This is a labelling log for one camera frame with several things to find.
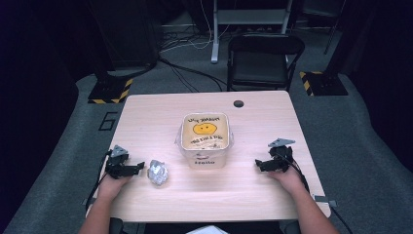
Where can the black stand base striped tape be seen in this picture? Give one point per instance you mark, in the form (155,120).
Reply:
(323,84)
(108,91)

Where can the person's left hand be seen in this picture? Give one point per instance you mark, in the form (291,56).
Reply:
(112,187)

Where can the person's right hand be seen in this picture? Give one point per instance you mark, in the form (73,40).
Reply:
(287,180)

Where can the grey table edge clamp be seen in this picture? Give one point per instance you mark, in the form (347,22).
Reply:
(324,200)

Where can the foil ball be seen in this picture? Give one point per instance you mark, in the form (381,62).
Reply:
(157,172)

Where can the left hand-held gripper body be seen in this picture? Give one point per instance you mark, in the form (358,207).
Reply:
(117,164)

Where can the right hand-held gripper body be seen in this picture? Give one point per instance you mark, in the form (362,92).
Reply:
(281,156)

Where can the white paper sheet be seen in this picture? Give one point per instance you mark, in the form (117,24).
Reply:
(206,230)

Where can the black folding chair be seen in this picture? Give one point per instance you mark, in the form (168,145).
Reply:
(259,61)

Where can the white bin with plastic liner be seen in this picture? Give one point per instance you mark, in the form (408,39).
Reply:
(205,139)

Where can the white metal desk frame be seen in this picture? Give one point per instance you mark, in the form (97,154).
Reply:
(215,35)

